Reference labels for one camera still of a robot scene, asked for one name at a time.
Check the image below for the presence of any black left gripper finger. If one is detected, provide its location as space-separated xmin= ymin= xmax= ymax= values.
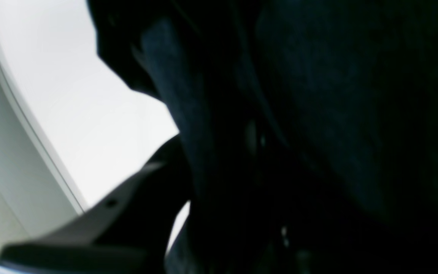
xmin=0 ymin=135 xmax=191 ymax=274

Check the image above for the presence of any black t-shirt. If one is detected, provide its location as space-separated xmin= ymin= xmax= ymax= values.
xmin=87 ymin=0 xmax=438 ymax=274

